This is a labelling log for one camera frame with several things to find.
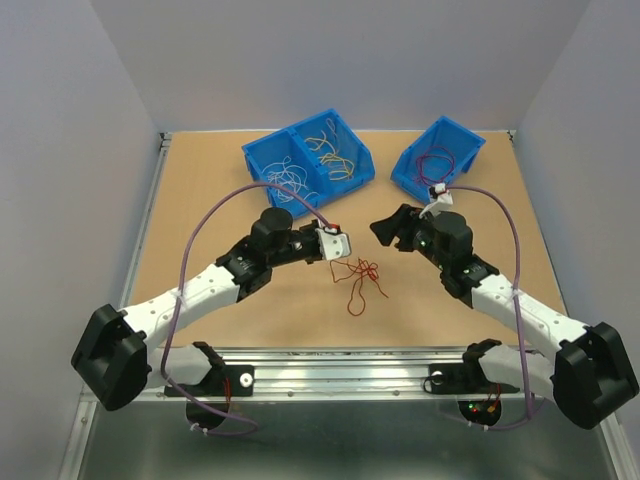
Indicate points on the large divided blue bin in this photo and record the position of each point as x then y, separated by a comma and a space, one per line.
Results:
317, 161

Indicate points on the aluminium mounting rail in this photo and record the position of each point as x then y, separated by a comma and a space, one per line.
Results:
327, 375

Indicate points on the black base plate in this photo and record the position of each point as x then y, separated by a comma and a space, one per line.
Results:
456, 379
204, 380

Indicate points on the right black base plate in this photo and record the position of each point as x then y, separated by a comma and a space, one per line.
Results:
456, 379

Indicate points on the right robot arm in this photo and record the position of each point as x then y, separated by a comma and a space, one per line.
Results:
583, 369

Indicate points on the left aluminium side rail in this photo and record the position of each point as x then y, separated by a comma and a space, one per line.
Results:
87, 405

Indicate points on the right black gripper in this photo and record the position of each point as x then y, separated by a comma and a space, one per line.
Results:
402, 222

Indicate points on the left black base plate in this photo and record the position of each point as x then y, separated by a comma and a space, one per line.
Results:
204, 380

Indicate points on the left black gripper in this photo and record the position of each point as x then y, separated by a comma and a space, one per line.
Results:
311, 229

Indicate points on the small blue bin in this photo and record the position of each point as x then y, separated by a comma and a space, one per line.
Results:
440, 154

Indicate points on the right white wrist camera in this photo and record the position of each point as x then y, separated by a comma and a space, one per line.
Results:
441, 200

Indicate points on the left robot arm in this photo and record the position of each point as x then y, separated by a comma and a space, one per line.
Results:
120, 352

